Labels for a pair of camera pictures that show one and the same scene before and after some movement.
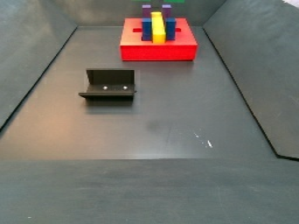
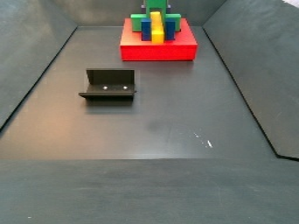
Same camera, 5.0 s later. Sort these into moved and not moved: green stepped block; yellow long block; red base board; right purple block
Moved: green stepped block
Not moved: right purple block; red base board; yellow long block
